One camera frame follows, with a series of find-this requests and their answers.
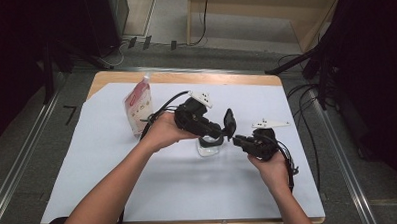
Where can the dark curtain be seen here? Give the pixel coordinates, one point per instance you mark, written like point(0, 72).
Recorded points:
point(378, 69)
point(10, 48)

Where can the red and white sugar pouch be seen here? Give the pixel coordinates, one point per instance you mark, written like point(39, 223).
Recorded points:
point(137, 104)

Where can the metal floor rail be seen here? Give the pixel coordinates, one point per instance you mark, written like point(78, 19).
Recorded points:
point(185, 69)
point(27, 144)
point(341, 153)

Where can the person's right hand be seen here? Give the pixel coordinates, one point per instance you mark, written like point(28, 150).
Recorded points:
point(273, 172)

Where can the light wooden frame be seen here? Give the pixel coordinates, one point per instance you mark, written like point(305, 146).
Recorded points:
point(249, 10)

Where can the wooden table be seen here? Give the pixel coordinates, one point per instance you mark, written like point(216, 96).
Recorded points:
point(202, 78)

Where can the black tripod stand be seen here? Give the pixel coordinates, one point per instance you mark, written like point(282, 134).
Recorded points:
point(321, 64)

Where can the person's left hand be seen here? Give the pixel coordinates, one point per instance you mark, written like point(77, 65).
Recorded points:
point(160, 133)

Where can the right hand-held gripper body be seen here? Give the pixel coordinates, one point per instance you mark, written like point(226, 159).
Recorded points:
point(264, 144)

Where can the black tape strip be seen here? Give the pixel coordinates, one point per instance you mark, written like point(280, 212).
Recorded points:
point(132, 42)
point(147, 42)
point(173, 45)

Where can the black metal stand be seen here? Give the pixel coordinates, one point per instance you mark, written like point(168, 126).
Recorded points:
point(48, 70)

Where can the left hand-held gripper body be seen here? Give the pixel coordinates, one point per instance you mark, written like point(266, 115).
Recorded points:
point(191, 115)

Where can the white paper sheet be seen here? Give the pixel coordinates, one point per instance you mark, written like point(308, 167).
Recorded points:
point(189, 192)

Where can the dark cabinet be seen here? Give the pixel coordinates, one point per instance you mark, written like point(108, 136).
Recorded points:
point(106, 21)

